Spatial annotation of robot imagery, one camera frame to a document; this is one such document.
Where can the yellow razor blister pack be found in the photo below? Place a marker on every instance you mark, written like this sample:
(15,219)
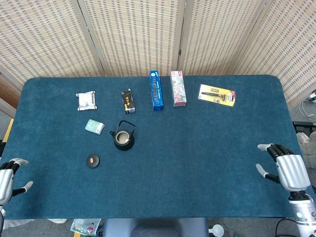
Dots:
(217,95)

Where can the long blue box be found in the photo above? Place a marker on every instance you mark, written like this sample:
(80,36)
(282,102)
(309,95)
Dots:
(156,91)

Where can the white round floor object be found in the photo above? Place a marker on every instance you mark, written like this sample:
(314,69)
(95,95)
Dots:
(217,230)

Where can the clear plastic bag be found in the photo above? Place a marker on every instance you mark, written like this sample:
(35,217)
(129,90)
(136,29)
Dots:
(85,227)

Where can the pale green tissue pack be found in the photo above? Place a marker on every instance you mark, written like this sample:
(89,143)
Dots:
(93,126)

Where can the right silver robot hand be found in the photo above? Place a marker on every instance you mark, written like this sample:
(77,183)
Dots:
(292,172)

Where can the brown wooden board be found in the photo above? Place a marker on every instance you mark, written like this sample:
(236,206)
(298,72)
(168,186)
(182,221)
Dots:
(8,91)

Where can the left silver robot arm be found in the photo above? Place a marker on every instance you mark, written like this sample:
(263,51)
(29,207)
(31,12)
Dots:
(1,209)

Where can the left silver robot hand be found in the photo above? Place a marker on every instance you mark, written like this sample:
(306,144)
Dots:
(5,180)

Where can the beige bag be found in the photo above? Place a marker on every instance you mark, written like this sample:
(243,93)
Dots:
(307,145)

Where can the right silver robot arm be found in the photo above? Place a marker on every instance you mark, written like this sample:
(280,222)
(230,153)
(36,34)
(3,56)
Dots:
(303,209)

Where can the black cast iron teapot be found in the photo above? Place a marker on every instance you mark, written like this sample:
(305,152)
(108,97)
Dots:
(128,145)

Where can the floral pink white box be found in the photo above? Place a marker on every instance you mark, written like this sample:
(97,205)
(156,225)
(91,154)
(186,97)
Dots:
(178,89)

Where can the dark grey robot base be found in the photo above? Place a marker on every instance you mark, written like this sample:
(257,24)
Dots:
(153,227)

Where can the blue table cloth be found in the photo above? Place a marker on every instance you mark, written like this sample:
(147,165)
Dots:
(185,160)

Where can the white crinkled foil packet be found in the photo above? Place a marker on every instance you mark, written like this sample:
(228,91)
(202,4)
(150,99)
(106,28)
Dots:
(86,101)

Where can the black teapot lid orange knob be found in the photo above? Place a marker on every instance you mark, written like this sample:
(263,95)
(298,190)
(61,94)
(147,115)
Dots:
(96,163)

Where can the small black box gold print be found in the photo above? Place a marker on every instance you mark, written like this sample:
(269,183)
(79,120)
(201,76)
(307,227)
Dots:
(128,102)

